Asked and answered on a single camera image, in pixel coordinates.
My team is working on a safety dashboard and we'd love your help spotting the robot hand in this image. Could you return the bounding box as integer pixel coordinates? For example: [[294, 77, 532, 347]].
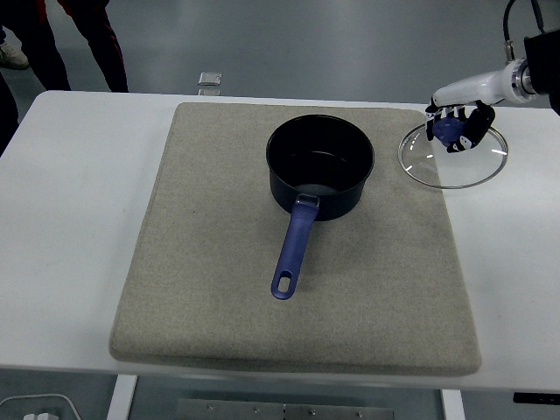
[[423, 60, 524, 155]]

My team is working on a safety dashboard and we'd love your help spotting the glass lid with blue knob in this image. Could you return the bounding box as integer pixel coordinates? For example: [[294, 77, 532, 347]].
[[396, 114, 509, 190]]

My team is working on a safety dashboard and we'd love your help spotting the beige fabric mat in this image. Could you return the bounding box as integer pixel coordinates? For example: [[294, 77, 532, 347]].
[[108, 102, 482, 378]]

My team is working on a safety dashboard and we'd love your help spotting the black flat device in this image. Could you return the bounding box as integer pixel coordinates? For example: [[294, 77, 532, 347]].
[[512, 392, 560, 404]]

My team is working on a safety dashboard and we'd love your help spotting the white table leg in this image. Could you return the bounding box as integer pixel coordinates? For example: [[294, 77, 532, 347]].
[[106, 374, 139, 420], [440, 388, 466, 420]]

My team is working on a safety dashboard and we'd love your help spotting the grey metal plate with screws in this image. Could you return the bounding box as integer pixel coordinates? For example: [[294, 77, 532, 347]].
[[176, 397, 396, 420]]

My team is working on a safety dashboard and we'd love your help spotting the person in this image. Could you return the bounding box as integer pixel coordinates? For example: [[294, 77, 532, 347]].
[[0, 25, 31, 158], [0, 0, 130, 94]]

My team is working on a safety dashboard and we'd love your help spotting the dark pot with blue handle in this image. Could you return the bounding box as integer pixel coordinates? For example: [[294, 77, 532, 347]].
[[265, 114, 376, 301]]

